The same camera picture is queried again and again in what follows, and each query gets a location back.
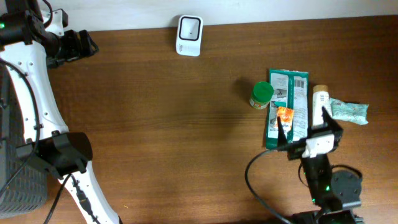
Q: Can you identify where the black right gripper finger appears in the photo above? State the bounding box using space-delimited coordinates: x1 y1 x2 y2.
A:
276 116 288 151
322 106 343 133

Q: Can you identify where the white barcode scanner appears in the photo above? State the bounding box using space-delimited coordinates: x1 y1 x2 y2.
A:
175 15 203 57

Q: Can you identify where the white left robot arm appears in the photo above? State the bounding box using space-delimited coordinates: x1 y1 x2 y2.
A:
1 9 121 223

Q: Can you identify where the teal wipes packet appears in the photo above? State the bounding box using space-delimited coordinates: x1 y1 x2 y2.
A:
331 98 369 125

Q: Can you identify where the green capped bottle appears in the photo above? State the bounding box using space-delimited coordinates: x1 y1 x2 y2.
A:
249 82 274 110

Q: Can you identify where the grey plastic mesh basket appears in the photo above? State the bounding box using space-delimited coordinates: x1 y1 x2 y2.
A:
0 67 49 220

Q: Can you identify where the green wipes packet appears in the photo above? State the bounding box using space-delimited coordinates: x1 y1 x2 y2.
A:
266 69 308 149

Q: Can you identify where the white tube with cork cap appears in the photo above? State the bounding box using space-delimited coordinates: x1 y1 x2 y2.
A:
312 85 332 126

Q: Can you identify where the orange tissue packet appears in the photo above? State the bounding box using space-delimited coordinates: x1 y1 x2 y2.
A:
273 106 294 133

